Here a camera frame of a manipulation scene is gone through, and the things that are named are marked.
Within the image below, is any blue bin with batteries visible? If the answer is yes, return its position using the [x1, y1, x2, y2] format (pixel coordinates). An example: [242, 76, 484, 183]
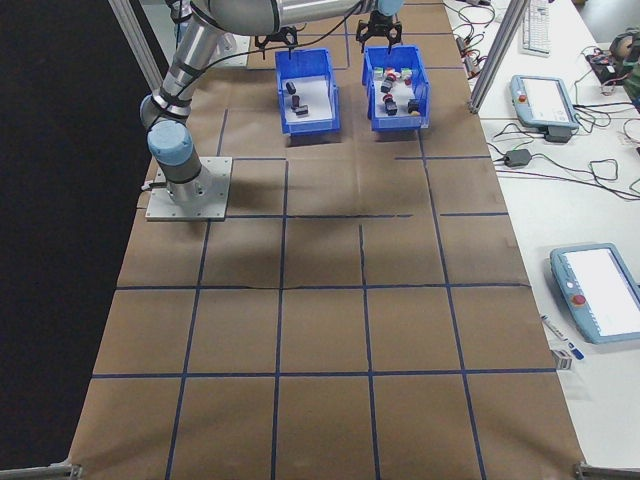
[273, 47, 342, 137]

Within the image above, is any blue bin with push buttons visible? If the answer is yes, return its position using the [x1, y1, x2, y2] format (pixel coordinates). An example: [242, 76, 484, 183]
[361, 44, 432, 133]

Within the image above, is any small white printed box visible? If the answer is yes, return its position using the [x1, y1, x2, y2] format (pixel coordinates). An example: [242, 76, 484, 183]
[550, 348, 575, 373]

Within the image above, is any white foam bin liner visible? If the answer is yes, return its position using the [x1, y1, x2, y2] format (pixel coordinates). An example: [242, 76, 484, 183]
[371, 66, 419, 119]
[281, 76, 334, 122]

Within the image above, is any white keyboard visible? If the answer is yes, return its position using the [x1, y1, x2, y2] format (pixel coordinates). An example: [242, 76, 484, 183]
[521, 0, 552, 57]

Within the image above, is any grey blue teach pendant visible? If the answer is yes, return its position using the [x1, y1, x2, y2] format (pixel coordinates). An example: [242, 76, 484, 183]
[509, 74, 582, 136]
[549, 242, 640, 346]

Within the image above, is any black power adapter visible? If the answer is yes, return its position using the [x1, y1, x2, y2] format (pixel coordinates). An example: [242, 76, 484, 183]
[501, 148, 534, 168]

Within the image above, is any camouflage pattern object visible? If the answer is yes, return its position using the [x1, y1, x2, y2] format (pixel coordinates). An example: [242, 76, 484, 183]
[611, 29, 640, 94]

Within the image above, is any white blue marker pen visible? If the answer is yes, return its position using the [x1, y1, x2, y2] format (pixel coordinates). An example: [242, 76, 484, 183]
[540, 313, 586, 361]

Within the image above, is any aluminium frame post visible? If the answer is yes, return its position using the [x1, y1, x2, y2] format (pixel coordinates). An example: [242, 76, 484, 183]
[106, 0, 172, 101]
[468, 0, 532, 115]

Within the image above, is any black frame cover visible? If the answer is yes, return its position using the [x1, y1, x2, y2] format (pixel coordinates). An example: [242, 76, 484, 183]
[0, 0, 169, 471]

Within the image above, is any metal corner bracket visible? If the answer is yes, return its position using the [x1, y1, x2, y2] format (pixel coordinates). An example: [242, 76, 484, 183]
[0, 463, 83, 480]
[571, 460, 640, 480]

